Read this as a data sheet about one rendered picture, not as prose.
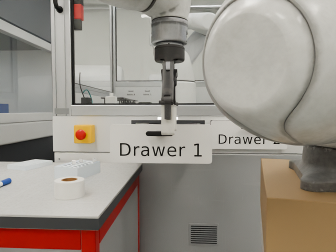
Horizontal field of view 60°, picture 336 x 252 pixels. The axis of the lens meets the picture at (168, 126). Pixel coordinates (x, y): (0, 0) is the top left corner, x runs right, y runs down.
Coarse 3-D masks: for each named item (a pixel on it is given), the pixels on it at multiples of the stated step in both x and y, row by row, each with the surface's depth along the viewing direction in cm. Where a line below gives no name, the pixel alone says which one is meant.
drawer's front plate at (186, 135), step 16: (112, 128) 83; (128, 128) 82; (144, 128) 82; (160, 128) 82; (176, 128) 82; (192, 128) 81; (208, 128) 81; (112, 144) 83; (144, 144) 82; (160, 144) 82; (176, 144) 82; (192, 144) 82; (208, 144) 81; (112, 160) 83; (128, 160) 83; (144, 160) 83; (160, 160) 82; (176, 160) 82; (192, 160) 82; (208, 160) 82
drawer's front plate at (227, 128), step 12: (216, 120) 113; (228, 120) 113; (216, 132) 113; (228, 132) 113; (240, 132) 112; (216, 144) 113; (228, 144) 113; (240, 144) 113; (252, 144) 112; (264, 144) 112; (276, 144) 112
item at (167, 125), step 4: (172, 108) 66; (172, 112) 66; (172, 116) 66; (164, 120) 66; (168, 120) 66; (172, 120) 66; (164, 124) 66; (168, 124) 66; (172, 124) 66; (164, 128) 66; (168, 128) 66; (172, 128) 66; (164, 132) 66; (168, 132) 66; (172, 132) 66
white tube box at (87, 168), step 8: (88, 160) 99; (56, 168) 88; (64, 168) 87; (72, 168) 86; (80, 168) 88; (88, 168) 91; (96, 168) 96; (56, 176) 89; (64, 176) 88; (80, 176) 88
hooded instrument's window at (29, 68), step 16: (0, 32) 140; (0, 48) 140; (16, 48) 154; (32, 48) 170; (0, 64) 140; (16, 64) 154; (32, 64) 170; (48, 64) 190; (0, 80) 140; (16, 80) 154; (32, 80) 170; (48, 80) 190; (0, 96) 140; (16, 96) 154; (32, 96) 170; (48, 96) 190; (0, 112) 140; (16, 112) 154
